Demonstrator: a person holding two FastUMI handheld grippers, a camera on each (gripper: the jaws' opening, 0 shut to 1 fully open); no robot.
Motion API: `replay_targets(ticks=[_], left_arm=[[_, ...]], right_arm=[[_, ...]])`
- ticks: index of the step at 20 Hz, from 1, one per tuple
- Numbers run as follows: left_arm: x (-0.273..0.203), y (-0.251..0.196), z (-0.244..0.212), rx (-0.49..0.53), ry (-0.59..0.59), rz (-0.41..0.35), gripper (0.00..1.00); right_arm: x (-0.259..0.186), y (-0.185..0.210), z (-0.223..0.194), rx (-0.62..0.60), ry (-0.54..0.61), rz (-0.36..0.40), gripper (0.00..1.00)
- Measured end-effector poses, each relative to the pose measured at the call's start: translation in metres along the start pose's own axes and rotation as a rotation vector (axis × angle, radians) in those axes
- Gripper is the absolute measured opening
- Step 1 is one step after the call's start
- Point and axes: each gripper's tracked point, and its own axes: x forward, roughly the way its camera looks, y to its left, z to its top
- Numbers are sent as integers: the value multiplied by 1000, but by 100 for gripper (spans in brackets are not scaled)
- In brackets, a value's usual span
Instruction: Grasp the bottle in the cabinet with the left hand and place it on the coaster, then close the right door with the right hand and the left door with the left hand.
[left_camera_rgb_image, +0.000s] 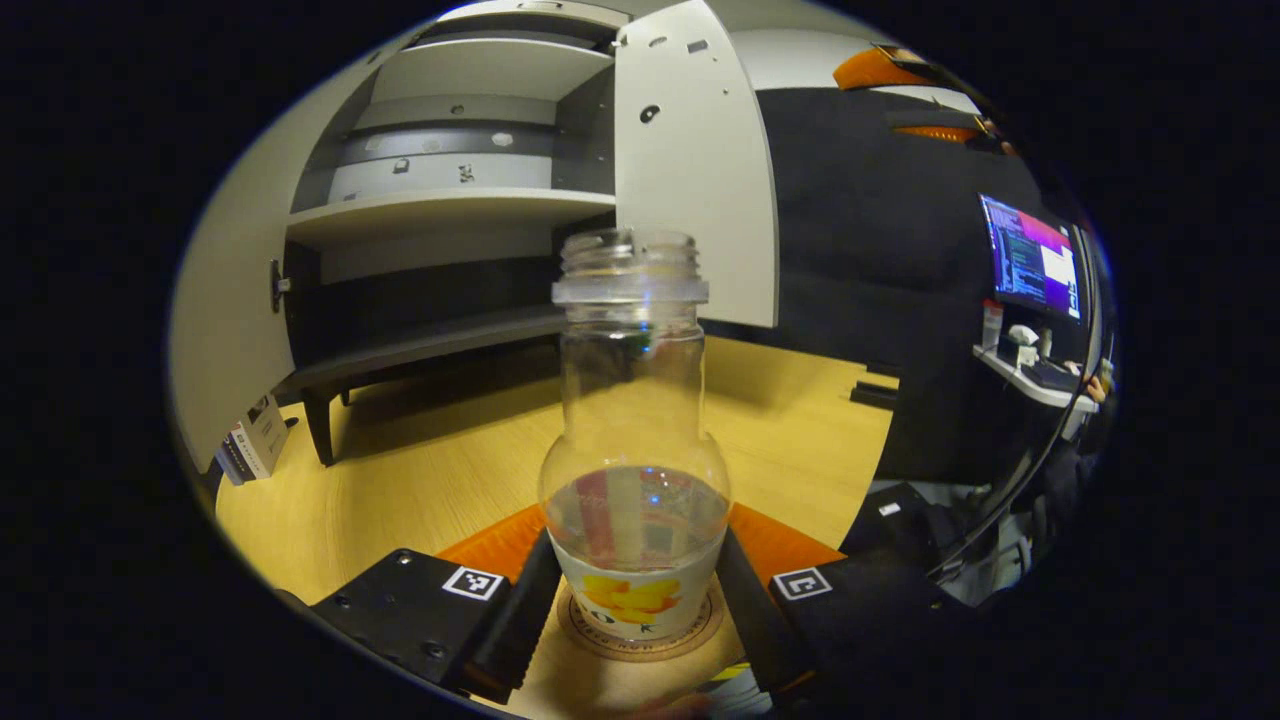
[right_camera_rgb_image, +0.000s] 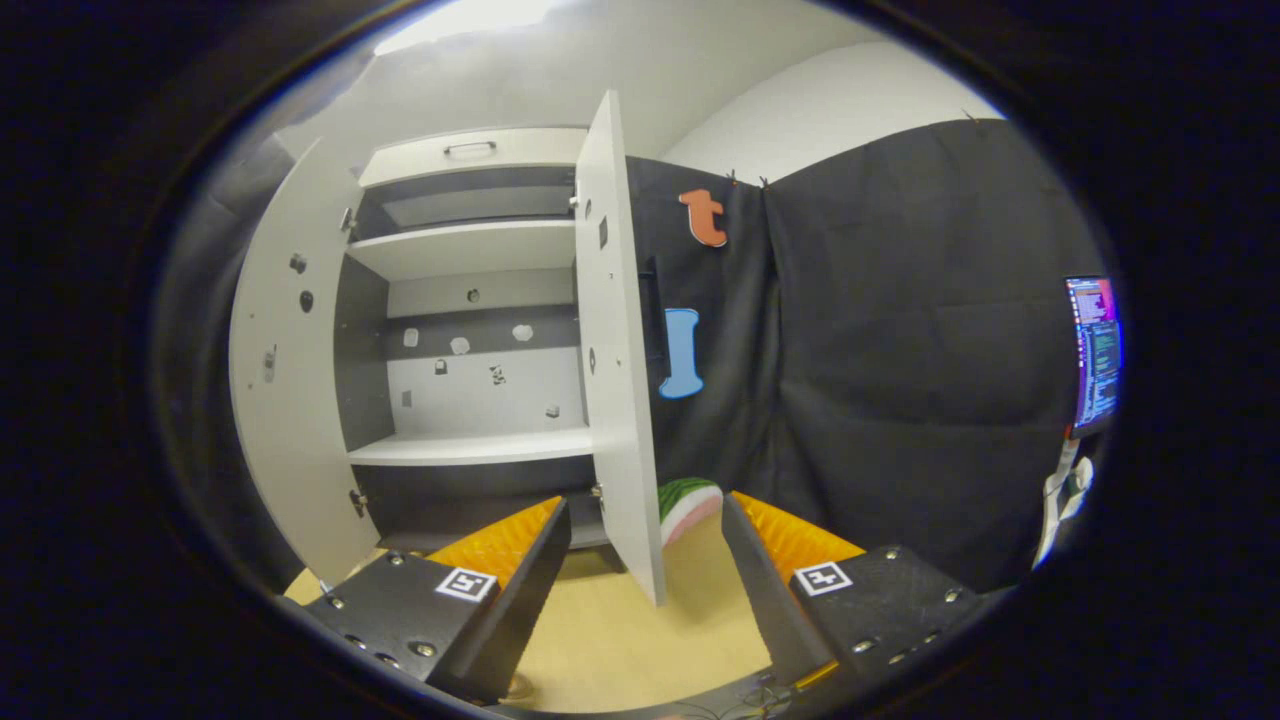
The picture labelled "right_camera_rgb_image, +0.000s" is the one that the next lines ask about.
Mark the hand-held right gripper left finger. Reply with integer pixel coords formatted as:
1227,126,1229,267
300,495,573,706

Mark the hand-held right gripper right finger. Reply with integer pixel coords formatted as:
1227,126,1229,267
720,490,991,691

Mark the white cabinet door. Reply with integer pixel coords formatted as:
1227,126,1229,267
573,90,668,608
228,135,383,589

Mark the white and grey cabinet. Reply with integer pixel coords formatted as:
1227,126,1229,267
335,125,601,551

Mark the toy watermelon slice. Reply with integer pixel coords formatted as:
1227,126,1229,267
658,478,724,549

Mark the black backdrop cloth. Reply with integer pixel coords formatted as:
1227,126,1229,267
150,117,1111,596

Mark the computer monitor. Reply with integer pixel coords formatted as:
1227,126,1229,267
1063,275,1124,439

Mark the ceiling light panel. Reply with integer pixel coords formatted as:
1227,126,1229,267
375,0,561,56

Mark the black door handle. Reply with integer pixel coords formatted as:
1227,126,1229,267
640,257,669,363

